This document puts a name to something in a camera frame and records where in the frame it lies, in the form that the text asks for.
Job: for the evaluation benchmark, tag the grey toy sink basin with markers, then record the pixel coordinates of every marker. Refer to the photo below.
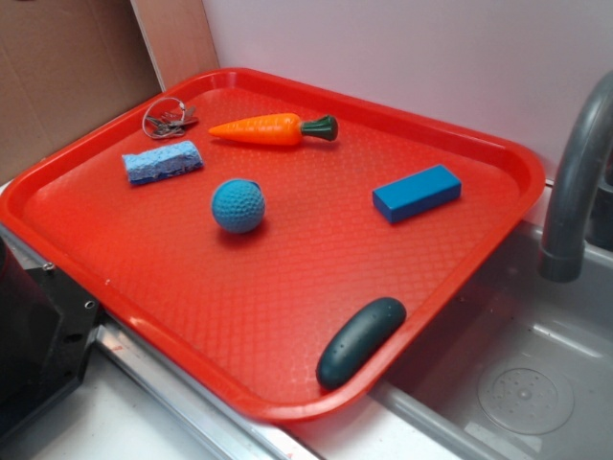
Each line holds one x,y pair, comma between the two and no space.
514,366

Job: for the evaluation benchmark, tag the orange toy carrot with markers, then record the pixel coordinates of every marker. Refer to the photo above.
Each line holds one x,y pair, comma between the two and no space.
281,129

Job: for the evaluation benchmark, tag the dark green toy cucumber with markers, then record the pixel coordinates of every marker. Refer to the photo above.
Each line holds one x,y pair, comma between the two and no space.
358,340

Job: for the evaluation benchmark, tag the blue golf ball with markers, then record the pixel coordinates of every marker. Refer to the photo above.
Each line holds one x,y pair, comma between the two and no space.
238,206

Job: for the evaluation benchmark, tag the blue sponge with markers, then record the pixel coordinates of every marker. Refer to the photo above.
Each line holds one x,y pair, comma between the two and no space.
161,163

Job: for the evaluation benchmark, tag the metal keys on ring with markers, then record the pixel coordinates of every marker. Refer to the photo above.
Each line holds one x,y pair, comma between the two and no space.
167,117

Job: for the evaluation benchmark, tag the blue rectangular block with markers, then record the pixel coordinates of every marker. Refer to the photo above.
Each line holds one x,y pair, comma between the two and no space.
416,193

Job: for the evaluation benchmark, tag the brown cardboard panel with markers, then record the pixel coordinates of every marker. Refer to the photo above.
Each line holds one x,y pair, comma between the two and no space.
68,67

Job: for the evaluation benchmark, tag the grey toy faucet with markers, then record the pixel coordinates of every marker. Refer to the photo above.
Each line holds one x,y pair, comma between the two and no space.
580,206

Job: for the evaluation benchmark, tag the red plastic tray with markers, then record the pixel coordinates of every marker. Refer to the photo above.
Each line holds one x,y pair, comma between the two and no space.
249,315

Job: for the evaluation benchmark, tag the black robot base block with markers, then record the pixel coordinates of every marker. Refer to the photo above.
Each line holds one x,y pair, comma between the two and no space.
48,324

